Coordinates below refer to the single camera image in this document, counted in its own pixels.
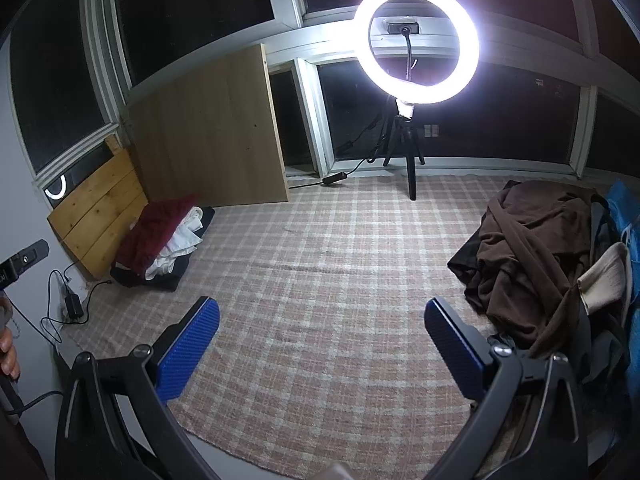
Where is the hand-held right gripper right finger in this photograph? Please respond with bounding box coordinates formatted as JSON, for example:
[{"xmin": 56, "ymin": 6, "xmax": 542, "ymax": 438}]
[{"xmin": 424, "ymin": 297, "xmax": 588, "ymax": 480}]

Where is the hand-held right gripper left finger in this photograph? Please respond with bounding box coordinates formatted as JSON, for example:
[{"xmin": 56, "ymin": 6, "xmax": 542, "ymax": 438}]
[{"xmin": 54, "ymin": 296, "xmax": 222, "ymax": 480}]

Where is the blue striped shirt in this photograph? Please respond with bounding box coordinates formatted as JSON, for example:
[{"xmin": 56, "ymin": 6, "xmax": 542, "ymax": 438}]
[{"xmin": 606, "ymin": 178, "xmax": 640, "ymax": 306}]

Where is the pile of brown dark clothes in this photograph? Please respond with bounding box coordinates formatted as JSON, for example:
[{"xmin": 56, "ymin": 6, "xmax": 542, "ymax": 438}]
[{"xmin": 447, "ymin": 187, "xmax": 638, "ymax": 401}]

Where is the person's left hand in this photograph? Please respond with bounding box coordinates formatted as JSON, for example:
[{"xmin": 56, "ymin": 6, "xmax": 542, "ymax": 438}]
[{"xmin": 0, "ymin": 296, "xmax": 22, "ymax": 381}]

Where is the black folded garment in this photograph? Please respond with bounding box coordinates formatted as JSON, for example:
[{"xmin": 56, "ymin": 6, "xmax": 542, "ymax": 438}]
[{"xmin": 110, "ymin": 205, "xmax": 217, "ymax": 293}]

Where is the pine plank panel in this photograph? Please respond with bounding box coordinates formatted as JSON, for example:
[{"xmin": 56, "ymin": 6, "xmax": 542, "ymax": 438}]
[{"xmin": 47, "ymin": 137, "xmax": 151, "ymax": 281}]

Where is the dark red garment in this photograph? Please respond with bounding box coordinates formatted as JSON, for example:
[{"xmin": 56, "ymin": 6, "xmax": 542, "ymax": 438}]
[{"xmin": 116, "ymin": 194, "xmax": 201, "ymax": 273}]

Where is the plaid mat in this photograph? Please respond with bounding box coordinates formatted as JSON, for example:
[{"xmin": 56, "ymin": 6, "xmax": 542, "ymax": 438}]
[{"xmin": 65, "ymin": 172, "xmax": 616, "ymax": 466}]

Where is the beige garment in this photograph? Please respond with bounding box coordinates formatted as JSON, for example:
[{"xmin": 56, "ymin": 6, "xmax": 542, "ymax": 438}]
[{"xmin": 577, "ymin": 242, "xmax": 633, "ymax": 316}]

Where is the light wood board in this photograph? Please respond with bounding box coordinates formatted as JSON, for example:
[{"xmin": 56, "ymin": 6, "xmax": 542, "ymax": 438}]
[{"xmin": 120, "ymin": 43, "xmax": 291, "ymax": 208}]

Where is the black gooseneck phone holder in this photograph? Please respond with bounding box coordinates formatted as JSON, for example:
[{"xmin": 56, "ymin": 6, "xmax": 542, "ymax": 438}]
[{"xmin": 382, "ymin": 17, "xmax": 421, "ymax": 86}]

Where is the black wall charger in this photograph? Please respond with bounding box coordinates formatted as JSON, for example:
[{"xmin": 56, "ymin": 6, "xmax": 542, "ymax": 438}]
[{"xmin": 62, "ymin": 280, "xmax": 86, "ymax": 318}]

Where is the black charger cable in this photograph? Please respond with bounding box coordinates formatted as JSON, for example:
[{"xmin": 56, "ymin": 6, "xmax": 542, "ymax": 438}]
[{"xmin": 40, "ymin": 270, "xmax": 113, "ymax": 346}]

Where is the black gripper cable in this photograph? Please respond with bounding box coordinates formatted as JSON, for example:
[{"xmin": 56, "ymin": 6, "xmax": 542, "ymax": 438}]
[{"xmin": 0, "ymin": 375, "xmax": 65, "ymax": 418}]

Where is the black adapter cable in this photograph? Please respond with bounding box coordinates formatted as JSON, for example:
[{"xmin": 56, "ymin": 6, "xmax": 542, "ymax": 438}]
[{"xmin": 287, "ymin": 110, "xmax": 386, "ymax": 186}]

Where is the white window frame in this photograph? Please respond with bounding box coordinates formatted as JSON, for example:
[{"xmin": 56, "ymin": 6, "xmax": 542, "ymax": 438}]
[{"xmin": 30, "ymin": 0, "xmax": 640, "ymax": 196}]

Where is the white ring light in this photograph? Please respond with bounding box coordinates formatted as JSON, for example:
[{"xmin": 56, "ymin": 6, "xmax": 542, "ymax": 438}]
[{"xmin": 354, "ymin": 0, "xmax": 481, "ymax": 107}]

